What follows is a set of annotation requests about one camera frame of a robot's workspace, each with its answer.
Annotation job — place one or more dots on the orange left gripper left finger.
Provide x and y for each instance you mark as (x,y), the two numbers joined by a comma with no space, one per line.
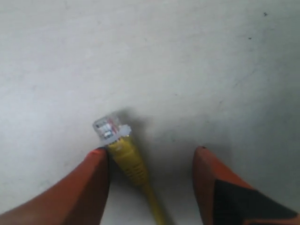
(77,199)

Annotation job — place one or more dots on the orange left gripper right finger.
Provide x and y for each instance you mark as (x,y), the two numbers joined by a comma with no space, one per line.
(224,198)

